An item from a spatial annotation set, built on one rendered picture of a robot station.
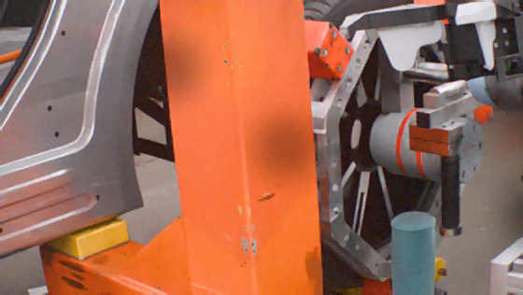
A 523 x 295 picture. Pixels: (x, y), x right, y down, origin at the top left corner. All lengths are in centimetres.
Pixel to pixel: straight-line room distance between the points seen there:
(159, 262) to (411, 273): 48
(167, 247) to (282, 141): 32
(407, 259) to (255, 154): 48
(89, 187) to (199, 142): 46
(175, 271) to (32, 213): 33
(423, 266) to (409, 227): 9
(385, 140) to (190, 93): 53
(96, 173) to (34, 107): 20
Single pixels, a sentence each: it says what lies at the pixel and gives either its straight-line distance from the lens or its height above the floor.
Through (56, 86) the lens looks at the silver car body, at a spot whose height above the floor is 104.
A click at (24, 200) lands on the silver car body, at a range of 167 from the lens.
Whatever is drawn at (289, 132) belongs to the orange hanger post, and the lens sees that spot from 135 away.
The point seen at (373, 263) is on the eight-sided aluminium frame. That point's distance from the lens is 175.
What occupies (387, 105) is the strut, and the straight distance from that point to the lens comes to 177.
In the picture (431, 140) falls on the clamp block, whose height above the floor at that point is 93.
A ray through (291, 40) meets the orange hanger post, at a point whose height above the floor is 113.
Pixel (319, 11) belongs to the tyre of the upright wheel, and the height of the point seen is 113.
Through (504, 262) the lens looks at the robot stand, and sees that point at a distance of 139.
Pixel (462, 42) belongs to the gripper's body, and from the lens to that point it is 82.
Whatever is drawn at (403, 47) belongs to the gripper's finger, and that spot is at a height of 120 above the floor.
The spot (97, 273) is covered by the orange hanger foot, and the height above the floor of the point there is 68.
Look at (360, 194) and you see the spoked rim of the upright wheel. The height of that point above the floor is 73.
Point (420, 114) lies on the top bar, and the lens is 149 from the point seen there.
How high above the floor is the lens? 133
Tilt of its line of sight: 15 degrees down
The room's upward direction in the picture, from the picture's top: 5 degrees counter-clockwise
